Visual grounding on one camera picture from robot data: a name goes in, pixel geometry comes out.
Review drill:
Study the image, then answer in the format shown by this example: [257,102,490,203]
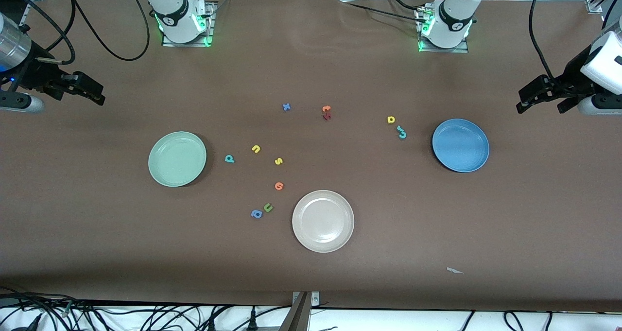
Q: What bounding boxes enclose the white plate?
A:
[292,190,355,253]

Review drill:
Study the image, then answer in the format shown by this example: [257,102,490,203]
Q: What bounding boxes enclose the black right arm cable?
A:
[0,0,150,65]

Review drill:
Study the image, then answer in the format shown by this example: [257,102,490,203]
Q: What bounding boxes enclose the black cable connector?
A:
[10,314,42,331]

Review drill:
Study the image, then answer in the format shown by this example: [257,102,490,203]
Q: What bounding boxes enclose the black base cable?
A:
[339,1,422,20]
[386,0,426,13]

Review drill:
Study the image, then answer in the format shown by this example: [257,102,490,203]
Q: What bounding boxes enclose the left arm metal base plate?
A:
[417,5,470,54]

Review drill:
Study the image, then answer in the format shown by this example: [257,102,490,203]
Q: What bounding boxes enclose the metal table bracket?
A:
[293,291,320,331]

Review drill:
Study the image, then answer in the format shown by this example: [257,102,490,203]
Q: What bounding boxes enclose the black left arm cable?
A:
[529,0,622,86]

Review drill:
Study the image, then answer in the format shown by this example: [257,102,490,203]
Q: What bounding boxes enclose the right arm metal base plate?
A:
[161,0,216,48]

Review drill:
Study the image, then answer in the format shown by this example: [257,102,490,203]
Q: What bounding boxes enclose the dark grey floor cable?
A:
[0,292,73,317]

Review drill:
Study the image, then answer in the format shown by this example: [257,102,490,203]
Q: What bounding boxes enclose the brown table mat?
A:
[0,0,622,312]

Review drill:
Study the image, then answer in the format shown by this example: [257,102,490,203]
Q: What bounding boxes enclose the green plate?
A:
[148,131,207,188]

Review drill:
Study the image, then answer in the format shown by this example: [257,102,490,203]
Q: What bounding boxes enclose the blue plate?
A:
[432,119,490,173]

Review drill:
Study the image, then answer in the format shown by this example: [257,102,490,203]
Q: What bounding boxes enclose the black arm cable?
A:
[0,0,150,65]
[529,0,622,86]

